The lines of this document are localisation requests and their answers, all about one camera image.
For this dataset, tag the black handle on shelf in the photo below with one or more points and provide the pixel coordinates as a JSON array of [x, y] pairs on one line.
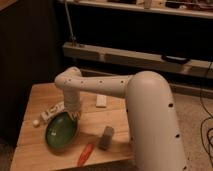
[[175, 59]]

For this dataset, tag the orange carrot toy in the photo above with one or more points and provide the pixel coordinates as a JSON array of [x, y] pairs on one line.
[[85, 154]]

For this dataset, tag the wooden shelf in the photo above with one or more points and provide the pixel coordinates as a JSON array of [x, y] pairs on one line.
[[110, 5], [111, 60]]

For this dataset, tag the grey rectangular block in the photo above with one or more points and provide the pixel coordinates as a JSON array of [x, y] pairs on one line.
[[106, 138]]

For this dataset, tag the small white block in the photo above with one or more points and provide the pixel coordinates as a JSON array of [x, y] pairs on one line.
[[101, 101]]

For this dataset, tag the white tube with cap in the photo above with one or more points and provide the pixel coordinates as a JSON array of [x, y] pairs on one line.
[[48, 114]]

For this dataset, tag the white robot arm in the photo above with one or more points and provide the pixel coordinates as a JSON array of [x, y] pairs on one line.
[[153, 123]]

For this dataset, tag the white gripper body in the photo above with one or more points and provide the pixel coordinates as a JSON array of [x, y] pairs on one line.
[[72, 103]]

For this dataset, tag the wooden lower shelf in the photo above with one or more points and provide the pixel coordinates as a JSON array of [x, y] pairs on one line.
[[111, 60]]

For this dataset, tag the metal pole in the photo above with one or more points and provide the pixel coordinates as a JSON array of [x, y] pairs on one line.
[[72, 36]]

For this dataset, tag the wooden upper shelf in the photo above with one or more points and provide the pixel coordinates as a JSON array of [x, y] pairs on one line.
[[110, 5]]

